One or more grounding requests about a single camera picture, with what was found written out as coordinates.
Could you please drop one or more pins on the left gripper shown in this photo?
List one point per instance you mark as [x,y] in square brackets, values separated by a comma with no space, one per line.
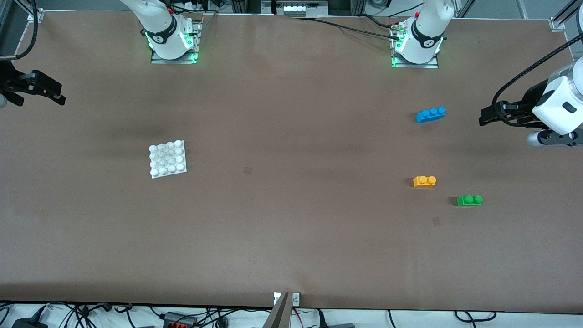
[527,106]

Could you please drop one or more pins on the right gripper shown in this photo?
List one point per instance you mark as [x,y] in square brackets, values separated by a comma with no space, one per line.
[10,81]

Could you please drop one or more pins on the yellow toy block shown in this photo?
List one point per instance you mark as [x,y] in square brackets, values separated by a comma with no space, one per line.
[424,181]

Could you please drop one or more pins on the white studded base plate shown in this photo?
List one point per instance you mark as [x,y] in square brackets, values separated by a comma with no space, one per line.
[167,158]

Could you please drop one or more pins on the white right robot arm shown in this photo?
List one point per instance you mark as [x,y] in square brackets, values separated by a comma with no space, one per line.
[159,23]

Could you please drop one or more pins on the blue toy block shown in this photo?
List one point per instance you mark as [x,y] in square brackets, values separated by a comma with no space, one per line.
[430,115]

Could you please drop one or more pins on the green toy block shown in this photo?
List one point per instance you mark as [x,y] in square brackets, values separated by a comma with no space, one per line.
[469,201]

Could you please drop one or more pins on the white power strip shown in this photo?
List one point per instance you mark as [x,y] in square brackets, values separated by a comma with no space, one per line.
[294,8]

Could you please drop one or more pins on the black power adapter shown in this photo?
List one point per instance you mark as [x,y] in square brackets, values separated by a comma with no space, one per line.
[27,324]

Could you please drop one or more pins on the black box orange connectors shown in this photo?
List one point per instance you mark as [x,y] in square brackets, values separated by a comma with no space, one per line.
[180,321]

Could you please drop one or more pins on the black power brick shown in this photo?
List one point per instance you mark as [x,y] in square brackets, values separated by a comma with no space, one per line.
[341,325]

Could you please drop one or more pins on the metal corner bracket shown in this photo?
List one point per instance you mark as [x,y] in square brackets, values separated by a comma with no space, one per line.
[36,16]
[556,25]

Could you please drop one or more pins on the aluminium frame rail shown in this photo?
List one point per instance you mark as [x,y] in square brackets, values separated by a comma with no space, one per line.
[569,11]

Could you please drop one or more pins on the small metal edge bracket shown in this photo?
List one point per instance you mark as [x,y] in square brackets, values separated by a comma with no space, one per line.
[296,299]

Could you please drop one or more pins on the grey tapered post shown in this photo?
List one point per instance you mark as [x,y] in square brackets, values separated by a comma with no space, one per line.
[278,316]

